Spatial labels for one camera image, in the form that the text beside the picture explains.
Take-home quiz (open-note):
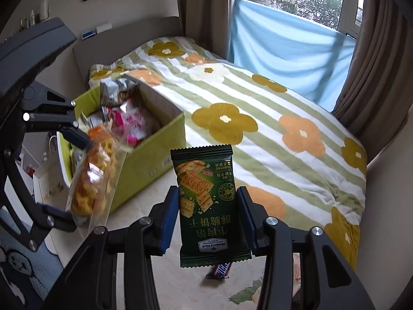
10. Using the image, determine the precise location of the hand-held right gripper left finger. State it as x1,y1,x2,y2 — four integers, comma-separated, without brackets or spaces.
47,185,181,310

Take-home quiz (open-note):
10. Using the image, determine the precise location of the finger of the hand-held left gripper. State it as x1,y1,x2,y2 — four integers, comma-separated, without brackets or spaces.
0,150,77,252
18,84,93,151

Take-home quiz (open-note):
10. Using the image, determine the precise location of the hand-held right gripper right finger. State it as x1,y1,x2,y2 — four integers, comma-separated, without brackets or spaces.
235,185,376,310

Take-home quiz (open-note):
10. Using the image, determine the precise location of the dark green cracker packet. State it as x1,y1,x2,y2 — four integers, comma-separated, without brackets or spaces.
170,144,253,268

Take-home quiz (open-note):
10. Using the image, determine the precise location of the clear bag of yellow twists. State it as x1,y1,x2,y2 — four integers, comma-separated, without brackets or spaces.
66,127,128,238

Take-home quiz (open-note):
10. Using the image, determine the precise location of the green cardboard box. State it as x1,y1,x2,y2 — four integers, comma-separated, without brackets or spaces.
56,74,186,214

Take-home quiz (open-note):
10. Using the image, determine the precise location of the pink white snack packet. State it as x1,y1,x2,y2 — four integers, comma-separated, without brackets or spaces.
105,98,162,147

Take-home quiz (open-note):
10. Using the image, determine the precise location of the grey printed snack packet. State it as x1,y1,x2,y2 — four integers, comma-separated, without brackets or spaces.
99,77,140,107

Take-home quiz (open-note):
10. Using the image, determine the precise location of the silver yellow snack packet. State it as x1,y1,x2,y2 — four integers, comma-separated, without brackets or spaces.
77,111,108,133

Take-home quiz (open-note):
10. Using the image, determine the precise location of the white paper bag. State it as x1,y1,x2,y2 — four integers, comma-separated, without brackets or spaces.
32,132,71,214

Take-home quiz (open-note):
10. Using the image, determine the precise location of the blue panda print rug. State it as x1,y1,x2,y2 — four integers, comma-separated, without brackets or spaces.
0,207,65,310

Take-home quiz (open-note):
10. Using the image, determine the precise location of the chocolate bar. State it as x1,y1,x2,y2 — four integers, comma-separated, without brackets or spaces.
206,262,231,280

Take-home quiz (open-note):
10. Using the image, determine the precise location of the cream leaf print mattress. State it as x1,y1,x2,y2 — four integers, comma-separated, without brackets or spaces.
106,165,302,310

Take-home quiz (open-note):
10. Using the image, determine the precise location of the white orange snack packet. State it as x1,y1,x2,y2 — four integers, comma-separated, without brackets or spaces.
292,253,303,298

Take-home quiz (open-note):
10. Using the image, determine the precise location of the beige bed headboard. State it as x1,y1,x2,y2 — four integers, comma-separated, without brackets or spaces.
72,16,181,92

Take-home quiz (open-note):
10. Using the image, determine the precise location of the floral striped blanket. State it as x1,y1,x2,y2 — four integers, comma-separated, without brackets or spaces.
89,35,368,272

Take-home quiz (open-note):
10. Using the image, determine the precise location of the light blue window cloth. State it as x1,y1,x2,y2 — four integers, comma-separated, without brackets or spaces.
227,0,357,112

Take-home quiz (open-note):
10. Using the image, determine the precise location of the brown curtain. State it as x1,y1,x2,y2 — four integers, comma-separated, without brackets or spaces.
177,0,247,62
332,0,413,165

